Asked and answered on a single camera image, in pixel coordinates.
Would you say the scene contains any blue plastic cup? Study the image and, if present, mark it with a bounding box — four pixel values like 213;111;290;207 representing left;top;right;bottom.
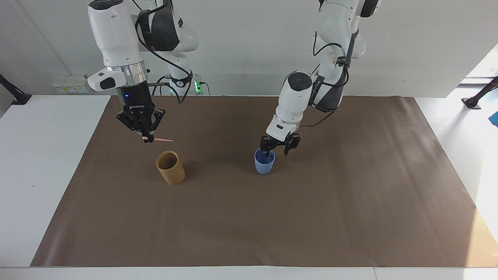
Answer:
254;148;276;175

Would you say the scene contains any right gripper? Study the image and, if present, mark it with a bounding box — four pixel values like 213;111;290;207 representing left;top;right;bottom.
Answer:
116;81;166;143

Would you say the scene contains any white wall socket strip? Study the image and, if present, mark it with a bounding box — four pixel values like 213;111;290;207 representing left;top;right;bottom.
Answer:
52;75;89;94

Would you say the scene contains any brown wooden cup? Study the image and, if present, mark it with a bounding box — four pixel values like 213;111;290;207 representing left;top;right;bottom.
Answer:
156;150;186;186

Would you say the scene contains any black cable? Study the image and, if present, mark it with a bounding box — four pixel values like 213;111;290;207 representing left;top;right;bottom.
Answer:
135;16;194;105
311;30;351;88
298;109;340;128

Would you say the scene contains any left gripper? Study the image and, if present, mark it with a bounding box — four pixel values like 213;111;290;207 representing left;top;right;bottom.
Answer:
260;133;301;158

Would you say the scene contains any black stand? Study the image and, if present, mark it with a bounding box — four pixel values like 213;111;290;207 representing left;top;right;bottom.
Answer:
461;75;498;110
0;73;32;106

